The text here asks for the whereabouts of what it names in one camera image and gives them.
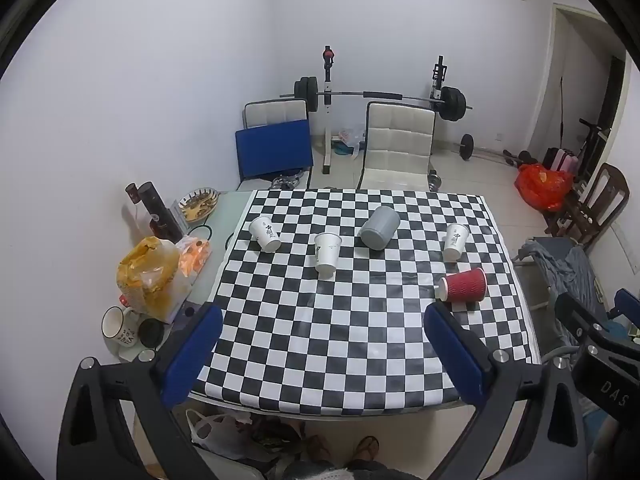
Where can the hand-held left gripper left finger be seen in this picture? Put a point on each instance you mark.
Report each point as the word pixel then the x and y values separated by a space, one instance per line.
pixel 192 355

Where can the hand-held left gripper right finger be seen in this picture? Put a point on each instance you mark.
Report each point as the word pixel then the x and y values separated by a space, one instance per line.
pixel 457 355

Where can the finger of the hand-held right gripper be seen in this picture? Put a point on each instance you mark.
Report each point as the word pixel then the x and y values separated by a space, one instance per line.
pixel 577 315
pixel 628 303

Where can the red ribbed paper cup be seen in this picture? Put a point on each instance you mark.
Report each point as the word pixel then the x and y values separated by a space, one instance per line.
pixel 465 286

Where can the white paper cup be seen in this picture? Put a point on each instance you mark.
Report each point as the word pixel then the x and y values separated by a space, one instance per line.
pixel 456 241
pixel 327 255
pixel 265 234

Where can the grey plastic cup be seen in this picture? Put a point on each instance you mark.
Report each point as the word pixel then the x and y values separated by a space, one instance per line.
pixel 379 230

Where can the black round lid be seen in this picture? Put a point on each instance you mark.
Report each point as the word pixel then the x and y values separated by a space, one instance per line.
pixel 151 332

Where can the grey cloth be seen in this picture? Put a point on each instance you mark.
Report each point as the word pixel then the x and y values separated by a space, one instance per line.
pixel 575 265

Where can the white ceramic mug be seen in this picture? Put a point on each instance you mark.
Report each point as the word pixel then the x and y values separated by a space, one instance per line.
pixel 119 327

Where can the white plastic bag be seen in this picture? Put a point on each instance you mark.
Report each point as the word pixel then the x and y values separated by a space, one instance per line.
pixel 217 435

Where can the yellow plastic bag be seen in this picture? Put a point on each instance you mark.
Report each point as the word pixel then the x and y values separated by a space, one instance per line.
pixel 147 275

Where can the orange snack packet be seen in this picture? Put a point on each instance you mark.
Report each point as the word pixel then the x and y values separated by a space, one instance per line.
pixel 196 255

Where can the black white checkered tablecloth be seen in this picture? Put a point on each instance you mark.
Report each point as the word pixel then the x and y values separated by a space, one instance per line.
pixel 350 335

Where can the dark wooden chair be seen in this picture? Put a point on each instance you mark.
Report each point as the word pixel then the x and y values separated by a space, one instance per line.
pixel 607 185

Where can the red plastic bag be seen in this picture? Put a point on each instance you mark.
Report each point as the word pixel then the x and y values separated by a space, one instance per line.
pixel 545 187

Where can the person's right foot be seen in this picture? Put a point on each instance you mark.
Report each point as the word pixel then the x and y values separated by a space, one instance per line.
pixel 365 452

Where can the person's foot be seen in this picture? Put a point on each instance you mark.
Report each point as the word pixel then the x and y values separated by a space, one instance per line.
pixel 365 452
pixel 317 452

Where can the black cylinder tube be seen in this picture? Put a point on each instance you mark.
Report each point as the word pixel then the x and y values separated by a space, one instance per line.
pixel 159 210

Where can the woven snack basket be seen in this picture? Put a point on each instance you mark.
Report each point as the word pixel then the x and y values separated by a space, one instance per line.
pixel 199 202

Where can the pink suitcase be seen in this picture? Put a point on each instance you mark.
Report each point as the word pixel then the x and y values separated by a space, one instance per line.
pixel 560 160

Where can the person's left foot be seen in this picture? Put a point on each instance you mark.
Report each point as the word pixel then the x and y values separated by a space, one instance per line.
pixel 317 452

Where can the black dumbbells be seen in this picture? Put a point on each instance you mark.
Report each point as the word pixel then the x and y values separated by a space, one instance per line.
pixel 522 156

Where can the dark red cylinder tube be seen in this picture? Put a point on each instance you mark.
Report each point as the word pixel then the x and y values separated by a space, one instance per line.
pixel 133 194

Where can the black scooter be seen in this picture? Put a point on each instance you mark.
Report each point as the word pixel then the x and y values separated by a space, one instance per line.
pixel 592 135

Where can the small barbell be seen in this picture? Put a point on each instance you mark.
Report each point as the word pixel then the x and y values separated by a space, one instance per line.
pixel 466 147

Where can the white padded chair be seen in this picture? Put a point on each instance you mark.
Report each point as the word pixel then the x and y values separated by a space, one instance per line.
pixel 400 145
pixel 275 110

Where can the blue board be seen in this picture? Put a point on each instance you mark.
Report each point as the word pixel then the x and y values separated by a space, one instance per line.
pixel 274 150

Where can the clear plastic bags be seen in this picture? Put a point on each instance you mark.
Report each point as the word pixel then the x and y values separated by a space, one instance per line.
pixel 350 141

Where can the black barbell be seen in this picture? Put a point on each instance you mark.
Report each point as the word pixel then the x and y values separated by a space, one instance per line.
pixel 452 102

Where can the white barbell rack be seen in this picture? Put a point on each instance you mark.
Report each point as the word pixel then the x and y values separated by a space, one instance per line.
pixel 327 125

